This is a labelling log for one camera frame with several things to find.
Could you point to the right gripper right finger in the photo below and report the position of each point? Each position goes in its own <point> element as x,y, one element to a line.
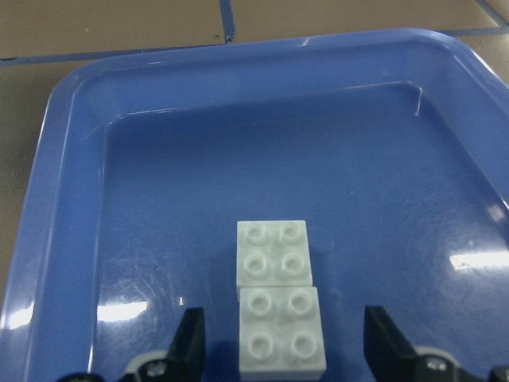
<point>388,353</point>

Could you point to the blue plastic tray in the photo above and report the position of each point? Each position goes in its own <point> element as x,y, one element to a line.
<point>391,145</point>

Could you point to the white toy block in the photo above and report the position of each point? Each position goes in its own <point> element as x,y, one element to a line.
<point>272,253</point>
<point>280,334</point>

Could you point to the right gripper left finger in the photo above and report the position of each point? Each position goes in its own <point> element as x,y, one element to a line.
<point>187,352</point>

